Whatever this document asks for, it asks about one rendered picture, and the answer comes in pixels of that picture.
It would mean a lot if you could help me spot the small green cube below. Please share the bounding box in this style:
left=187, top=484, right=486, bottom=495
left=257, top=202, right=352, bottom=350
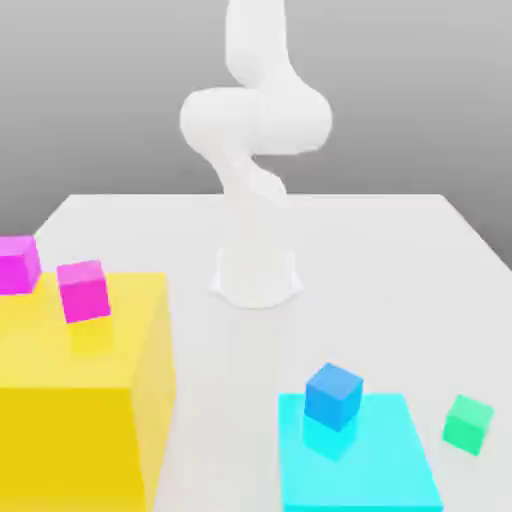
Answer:
left=441, top=393, right=496, bottom=457

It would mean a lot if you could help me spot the small blue cube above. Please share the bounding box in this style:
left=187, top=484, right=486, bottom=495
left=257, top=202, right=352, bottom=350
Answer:
left=303, top=362, right=365, bottom=433

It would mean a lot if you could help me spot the small magenta cube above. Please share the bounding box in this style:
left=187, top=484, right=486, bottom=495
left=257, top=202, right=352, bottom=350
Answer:
left=56, top=259, right=112, bottom=325
left=0, top=234, right=43, bottom=297

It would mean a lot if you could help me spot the large cyan box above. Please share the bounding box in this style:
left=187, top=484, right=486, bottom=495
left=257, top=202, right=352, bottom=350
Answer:
left=277, top=392, right=445, bottom=512

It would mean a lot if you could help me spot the large yellow box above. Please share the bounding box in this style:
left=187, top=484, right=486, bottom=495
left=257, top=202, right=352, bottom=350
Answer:
left=0, top=271, right=178, bottom=512

